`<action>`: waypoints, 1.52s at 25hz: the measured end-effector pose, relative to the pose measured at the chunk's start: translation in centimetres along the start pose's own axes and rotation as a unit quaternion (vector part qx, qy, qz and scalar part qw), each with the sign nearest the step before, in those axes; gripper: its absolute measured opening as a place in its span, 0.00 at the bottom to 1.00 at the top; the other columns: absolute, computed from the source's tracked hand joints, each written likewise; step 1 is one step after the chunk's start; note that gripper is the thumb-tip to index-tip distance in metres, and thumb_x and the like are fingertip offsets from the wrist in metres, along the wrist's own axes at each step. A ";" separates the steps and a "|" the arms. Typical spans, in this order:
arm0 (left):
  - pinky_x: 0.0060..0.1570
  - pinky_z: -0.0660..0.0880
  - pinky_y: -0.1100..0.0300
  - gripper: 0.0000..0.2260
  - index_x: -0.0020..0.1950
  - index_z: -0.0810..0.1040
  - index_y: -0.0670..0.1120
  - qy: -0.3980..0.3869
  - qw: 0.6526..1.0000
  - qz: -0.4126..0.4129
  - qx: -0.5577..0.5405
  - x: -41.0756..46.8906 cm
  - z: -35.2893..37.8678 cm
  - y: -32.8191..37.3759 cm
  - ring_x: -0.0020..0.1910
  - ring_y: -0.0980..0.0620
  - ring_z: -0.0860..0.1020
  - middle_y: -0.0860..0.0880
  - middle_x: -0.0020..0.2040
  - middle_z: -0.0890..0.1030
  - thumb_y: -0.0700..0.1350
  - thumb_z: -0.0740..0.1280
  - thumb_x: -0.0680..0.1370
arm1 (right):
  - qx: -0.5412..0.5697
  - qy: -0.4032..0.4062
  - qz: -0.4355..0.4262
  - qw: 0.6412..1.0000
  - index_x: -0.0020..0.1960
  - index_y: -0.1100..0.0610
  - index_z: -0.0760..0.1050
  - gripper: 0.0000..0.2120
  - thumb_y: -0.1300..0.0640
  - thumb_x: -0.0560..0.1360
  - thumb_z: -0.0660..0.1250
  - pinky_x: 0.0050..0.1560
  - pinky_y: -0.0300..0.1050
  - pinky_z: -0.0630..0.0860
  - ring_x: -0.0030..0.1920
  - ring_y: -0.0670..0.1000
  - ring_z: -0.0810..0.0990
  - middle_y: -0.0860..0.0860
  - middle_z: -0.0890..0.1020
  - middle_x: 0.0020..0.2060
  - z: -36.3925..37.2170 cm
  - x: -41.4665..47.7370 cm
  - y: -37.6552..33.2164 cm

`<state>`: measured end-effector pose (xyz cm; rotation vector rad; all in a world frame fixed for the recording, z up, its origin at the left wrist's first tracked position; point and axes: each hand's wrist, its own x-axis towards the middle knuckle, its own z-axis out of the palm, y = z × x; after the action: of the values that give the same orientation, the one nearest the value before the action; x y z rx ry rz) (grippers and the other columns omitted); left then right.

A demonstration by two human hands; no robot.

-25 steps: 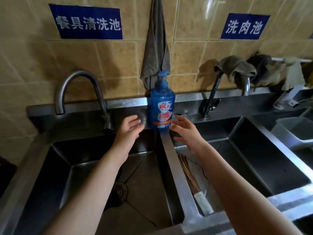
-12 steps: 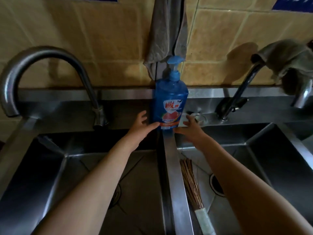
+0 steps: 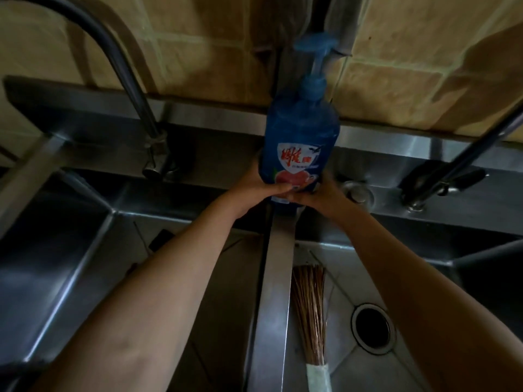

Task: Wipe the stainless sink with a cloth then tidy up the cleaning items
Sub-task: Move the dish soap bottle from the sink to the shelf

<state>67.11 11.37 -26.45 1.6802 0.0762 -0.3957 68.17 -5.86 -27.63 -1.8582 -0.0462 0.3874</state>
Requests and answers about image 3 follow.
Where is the person's right hand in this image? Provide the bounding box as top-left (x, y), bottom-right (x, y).
top-left (285, 171), bottom-right (362, 224)

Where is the person's left hand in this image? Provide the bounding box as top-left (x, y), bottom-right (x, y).
top-left (227, 157), bottom-right (296, 220)

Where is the blue dish soap bottle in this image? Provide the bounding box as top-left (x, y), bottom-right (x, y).
top-left (260, 32), bottom-right (341, 207)

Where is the black rectangular sponge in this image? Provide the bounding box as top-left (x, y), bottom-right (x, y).
top-left (148, 229), bottom-right (175, 254)

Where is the stainless steel double sink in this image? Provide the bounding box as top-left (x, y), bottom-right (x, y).
top-left (0, 75), bottom-right (523, 392)

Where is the person's right forearm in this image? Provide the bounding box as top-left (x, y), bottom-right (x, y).
top-left (337, 212), bottom-right (523, 392)

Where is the person's left forearm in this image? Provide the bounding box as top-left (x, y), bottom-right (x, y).
top-left (32, 195), bottom-right (246, 392)

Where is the bamboo whisk brush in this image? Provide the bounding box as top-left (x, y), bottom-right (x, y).
top-left (290, 264), bottom-right (334, 392)

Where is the straight steel faucet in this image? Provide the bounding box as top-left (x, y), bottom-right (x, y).
top-left (399, 103), bottom-right (523, 212)

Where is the curved steel faucet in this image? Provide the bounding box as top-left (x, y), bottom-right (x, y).
top-left (0, 0), bottom-right (179, 183)

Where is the grey hanging cloth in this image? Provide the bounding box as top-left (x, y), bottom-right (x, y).
top-left (251, 0), bottom-right (370, 56)

